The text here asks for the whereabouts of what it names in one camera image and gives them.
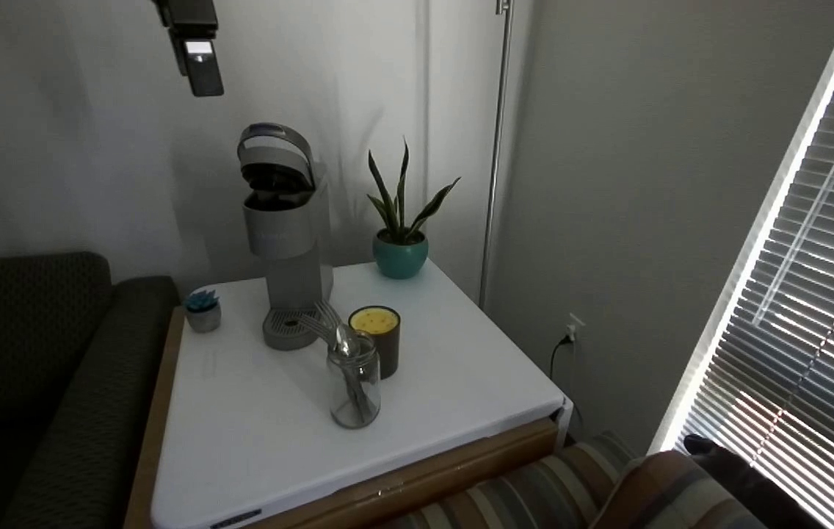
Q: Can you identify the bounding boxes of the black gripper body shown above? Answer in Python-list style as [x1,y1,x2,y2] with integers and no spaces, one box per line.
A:
[150,0,220,34]

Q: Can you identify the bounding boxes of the grey pod coffee maker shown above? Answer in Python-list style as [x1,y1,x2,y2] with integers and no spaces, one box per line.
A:
[235,122,336,353]

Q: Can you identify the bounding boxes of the small blue succulent in pot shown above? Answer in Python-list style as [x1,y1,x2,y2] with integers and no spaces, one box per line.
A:
[182,286,223,336]

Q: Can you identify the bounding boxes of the snake plant in teal pot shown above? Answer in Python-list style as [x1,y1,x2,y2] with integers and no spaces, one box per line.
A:
[364,142,464,282]

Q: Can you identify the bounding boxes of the thin metal pole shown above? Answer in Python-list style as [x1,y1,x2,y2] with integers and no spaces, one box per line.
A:
[476,0,514,303]

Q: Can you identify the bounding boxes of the yellow candle in dark jar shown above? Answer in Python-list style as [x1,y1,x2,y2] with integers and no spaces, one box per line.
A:
[348,303,407,383]

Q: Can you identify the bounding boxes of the dark fabric sofa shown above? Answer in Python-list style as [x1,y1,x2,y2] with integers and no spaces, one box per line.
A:
[0,250,182,529]

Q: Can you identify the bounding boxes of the clear glass jar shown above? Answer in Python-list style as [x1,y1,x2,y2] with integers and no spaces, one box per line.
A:
[323,322,385,432]

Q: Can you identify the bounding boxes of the white plastic board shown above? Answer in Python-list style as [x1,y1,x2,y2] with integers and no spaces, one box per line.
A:
[147,260,573,529]

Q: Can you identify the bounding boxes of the wooden table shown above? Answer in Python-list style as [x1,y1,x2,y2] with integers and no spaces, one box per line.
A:
[122,303,562,529]

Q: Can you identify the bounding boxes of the striped fabric sofa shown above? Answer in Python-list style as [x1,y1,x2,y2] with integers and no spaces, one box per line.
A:
[377,435,763,529]

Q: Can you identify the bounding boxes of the white window blinds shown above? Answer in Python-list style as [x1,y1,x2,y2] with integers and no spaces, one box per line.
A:
[680,0,834,529]

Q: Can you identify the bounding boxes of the wall outlet with plug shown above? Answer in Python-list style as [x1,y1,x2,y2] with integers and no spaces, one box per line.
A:
[543,313,587,385]

